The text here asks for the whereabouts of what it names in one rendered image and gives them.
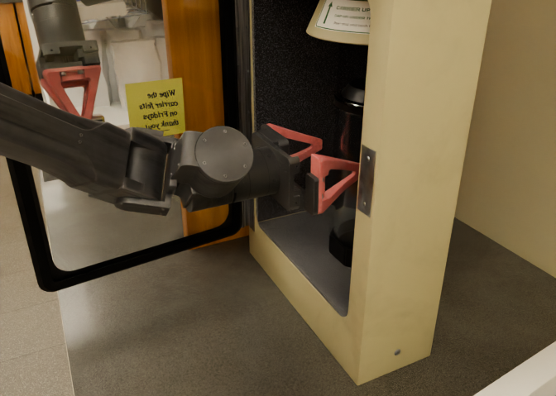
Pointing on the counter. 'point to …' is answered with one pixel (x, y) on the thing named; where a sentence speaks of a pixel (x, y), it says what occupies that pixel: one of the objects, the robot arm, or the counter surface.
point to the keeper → (366, 179)
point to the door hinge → (245, 78)
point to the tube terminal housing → (399, 170)
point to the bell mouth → (342, 17)
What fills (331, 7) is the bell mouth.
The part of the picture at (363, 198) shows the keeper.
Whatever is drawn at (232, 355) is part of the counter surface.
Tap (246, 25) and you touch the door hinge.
